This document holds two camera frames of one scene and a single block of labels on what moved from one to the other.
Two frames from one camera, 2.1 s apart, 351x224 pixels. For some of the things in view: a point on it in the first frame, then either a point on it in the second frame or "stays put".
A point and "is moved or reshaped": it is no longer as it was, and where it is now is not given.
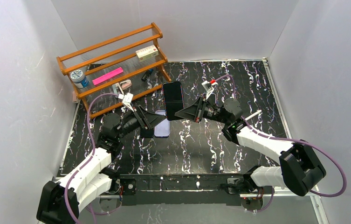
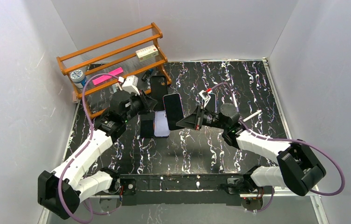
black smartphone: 173,99 is moved or reshaped
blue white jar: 79,79 stays put
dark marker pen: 146,75 stays put
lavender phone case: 163,129 stays put
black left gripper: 143,116 to 141,102
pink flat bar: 107,75 stays put
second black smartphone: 212,98 stays put
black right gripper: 198,109 to 199,118
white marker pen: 258,112 stays put
